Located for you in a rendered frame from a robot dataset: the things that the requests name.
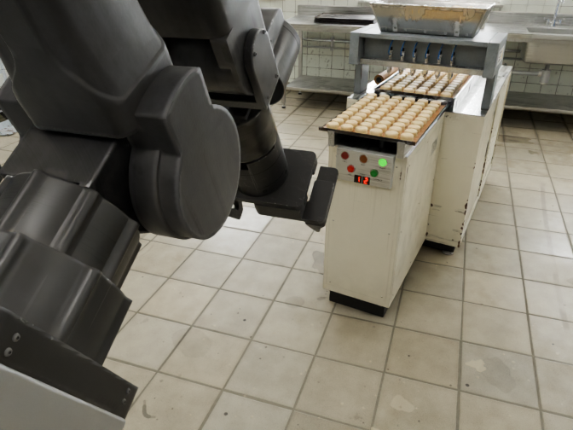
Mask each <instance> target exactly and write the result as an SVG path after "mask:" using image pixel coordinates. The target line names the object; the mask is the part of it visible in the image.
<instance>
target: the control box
mask: <svg viewBox="0 0 573 430"><path fill-rule="evenodd" d="M343 152H346V153H347V154H348V155H349V158H348V159H347V160H345V159H343V158H342V156H341V154H342V153H343ZM362 155H365V156H366V157H367V158H368V160H367V162H365V163H362V162H361V161H360V157H361V156H362ZM381 159H384V160H386V166H381V165H380V164H379V160H381ZM395 159H396V156H395V155H394V154H384V153H380V152H374V151H369V150H365V149H359V148H351V147H346V146H340V145H339V146H338V147H337V155H336V169H338V171H339V176H338V179H342V180H346V181H350V182H354V183H357V181H356V176H359V177H357V178H360V179H359V180H360V182H359V183H362V184H365V183H366V181H365V180H367V179H366V178H365V177H367V178H368V183H367V185H371V186H375V187H379V188H383V189H391V187H392V182H393V174H394V166H395ZM348 166H354V168H355V170H354V171H353V172H348V170H347V167H348ZM371 170H376V171H377V172H378V176H377V177H372V176H371V175H370V172H371ZM364 178H365V180H364ZM364 181H365V183H364Z"/></svg>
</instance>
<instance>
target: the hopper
mask: <svg viewBox="0 0 573 430"><path fill-rule="evenodd" d="M369 4H370V6H371V8H372V11H373V14H374V16H375V19H376V21H377V23H378V25H379V29H380V31H381V32H400V33H412V34H423V35H435V36H447V37H458V38H474V37H475V36H476V35H477V34H478V33H479V31H480V30H481V28H482V26H483V23H484V22H485V21H486V19H487V18H488V16H489V13H490V12H491V10H492V8H493V7H494V6H495V4H496V3H481V2H462V1H443V0H378V1H374V2H371V3H369ZM412 4H413V5H412ZM430 4H431V5H430ZM455 5H458V6H460V7H452V6H455ZM468 6H473V7H476V8H462V7H468Z"/></svg>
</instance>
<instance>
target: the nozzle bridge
mask: <svg viewBox="0 0 573 430"><path fill-rule="evenodd" d="M507 35H508V33H502V32H498V33H497V32H479V33H478V34H477V35H476V36H475V37H474V38H458V37H447V36H435V35H423V34H412V33H400V32H381V31H380V29H379V25H376V24H371V25H369V26H365V27H363V28H360V29H357V30H355V31H353V32H351V33H350V53H349V64H354V65H356V67H355V80H354V93H355V94H361V93H362V92H363V91H365V90H366V89H367V88H368V68H369V65H376V66H384V67H400V68H409V69H417V70H426V71H434V72H443V73H458V74H467V75H476V76H482V78H486V82H485V86H484V91H483V100H482V104H481V108H480V109H481V110H487V111H489V109H490V107H491V105H492V101H493V97H494V93H495V85H496V80H497V76H498V72H499V68H500V67H501V64H502V60H503V55H504V51H505V47H506V40H507ZM392 40H394V41H393V42H392V44H391V41H392ZM404 41H406V42H405V44H404V45H403V48H405V50H404V51H405V56H404V61H400V52H401V48H402V44H403V42H404ZM417 42H418V43H417ZM416 43H417V45H416ZM429 43H431V44H430V46H429V48H428V49H429V50H430V51H429V54H430V56H429V61H428V62H429V63H428V64H425V63H424V62H425V52H426V49H427V47H428V45H429ZM390 44H391V46H392V47H393V49H392V50H393V56H392V60H391V61H389V60H388V56H389V54H388V50H389V47H390ZM442 44H444V45H443V47H442V49H441V51H442V62H441V65H437V57H438V53H439V50H440V48H441V46H442ZM415 45H416V49H417V59H416V62H415V63H413V62H412V58H413V51H414V46H415ZM455 45H457V46H456V48H455V50H454V47H455ZM453 50H454V52H455V54H454V55H455V59H454V66H453V67H450V66H449V64H450V57H451V55H452V52H453Z"/></svg>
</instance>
